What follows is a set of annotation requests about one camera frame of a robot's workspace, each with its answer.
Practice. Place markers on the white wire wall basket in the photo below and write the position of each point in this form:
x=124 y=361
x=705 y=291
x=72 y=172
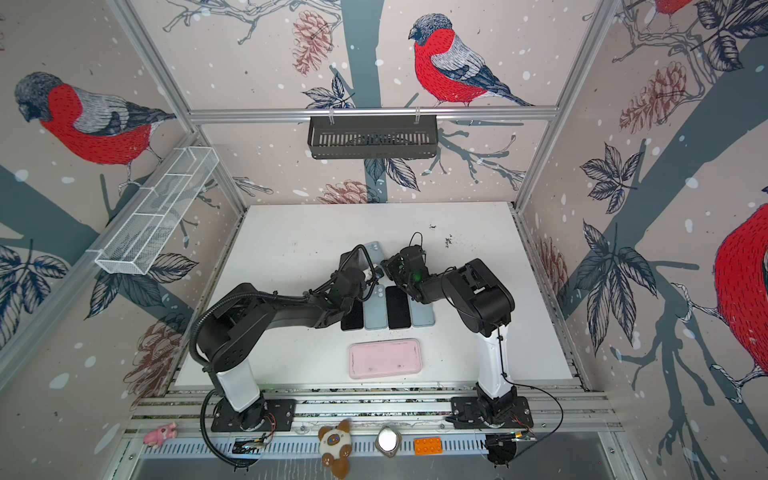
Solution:
x=141 y=238

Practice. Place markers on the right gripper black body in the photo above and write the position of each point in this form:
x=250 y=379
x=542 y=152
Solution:
x=399 y=269

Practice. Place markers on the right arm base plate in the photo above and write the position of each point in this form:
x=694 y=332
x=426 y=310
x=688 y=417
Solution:
x=479 y=413

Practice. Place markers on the brown white plush toy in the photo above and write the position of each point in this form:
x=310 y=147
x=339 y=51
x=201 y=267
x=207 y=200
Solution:
x=335 y=448

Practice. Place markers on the pink pig toy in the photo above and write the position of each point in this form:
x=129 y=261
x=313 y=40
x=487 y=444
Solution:
x=157 y=437

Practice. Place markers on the pink phone case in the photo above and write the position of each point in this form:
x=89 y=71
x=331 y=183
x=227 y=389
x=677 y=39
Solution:
x=383 y=359

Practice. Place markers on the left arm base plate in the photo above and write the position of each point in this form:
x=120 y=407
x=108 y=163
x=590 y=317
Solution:
x=282 y=415

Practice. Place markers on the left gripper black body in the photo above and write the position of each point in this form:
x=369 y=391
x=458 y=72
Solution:
x=348 y=307

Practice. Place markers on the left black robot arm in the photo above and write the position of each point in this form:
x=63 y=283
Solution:
x=223 y=337

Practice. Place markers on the blue phone black screen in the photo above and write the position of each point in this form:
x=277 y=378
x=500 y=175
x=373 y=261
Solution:
x=354 y=320

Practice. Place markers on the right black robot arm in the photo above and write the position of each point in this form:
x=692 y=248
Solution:
x=485 y=306

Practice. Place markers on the orange block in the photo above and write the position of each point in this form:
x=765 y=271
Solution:
x=427 y=446

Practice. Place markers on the light blue phone case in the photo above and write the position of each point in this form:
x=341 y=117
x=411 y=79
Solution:
x=375 y=310
x=373 y=254
x=422 y=315

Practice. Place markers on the black wire wall basket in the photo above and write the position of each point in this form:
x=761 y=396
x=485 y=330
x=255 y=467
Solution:
x=373 y=137

